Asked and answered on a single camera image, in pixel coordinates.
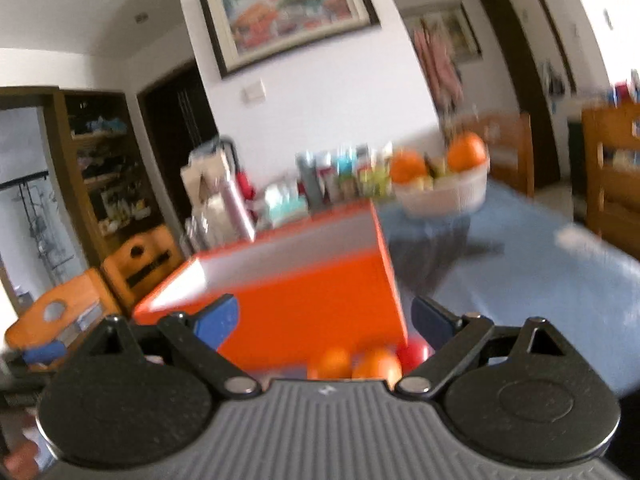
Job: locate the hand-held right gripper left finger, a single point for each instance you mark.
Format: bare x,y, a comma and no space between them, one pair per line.
217,317

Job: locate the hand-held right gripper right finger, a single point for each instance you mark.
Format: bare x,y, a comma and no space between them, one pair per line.
427,317

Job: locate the red apple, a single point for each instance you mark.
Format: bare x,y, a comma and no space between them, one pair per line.
412,355

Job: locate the small orange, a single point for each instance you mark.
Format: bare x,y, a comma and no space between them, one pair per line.
375,365
330,364

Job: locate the orange storage box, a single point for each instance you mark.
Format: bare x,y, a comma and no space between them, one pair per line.
310,300

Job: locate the white perforated plastic basket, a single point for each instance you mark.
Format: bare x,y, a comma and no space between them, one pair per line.
440,197

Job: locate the wooden dining chair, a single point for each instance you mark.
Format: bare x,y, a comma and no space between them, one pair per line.
515,150
145,255
595,200
75,300

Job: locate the blue tablecloth with black print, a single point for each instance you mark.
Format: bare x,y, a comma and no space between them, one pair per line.
525,280

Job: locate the pink thermos bottle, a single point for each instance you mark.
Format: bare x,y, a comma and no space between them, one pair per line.
237,210

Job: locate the teal tissue box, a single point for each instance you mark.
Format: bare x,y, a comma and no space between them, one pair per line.
285,207

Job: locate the yellow apple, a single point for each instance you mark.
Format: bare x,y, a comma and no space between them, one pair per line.
421,183

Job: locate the white paper bag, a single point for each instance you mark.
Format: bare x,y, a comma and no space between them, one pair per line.
200,180

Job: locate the green apple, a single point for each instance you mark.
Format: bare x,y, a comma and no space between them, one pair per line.
442,169

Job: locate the large orange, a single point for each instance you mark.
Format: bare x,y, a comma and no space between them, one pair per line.
467,152
407,167

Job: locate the red snack container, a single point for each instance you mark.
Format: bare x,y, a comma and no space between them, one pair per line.
330,182

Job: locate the dark wooden shelf unit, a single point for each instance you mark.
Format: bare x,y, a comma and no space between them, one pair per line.
100,160

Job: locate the pink hanging garment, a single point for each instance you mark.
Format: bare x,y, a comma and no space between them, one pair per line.
440,70

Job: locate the black hanging bag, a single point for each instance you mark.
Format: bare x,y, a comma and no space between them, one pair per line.
552,82

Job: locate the large framed painting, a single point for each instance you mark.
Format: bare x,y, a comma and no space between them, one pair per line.
285,10

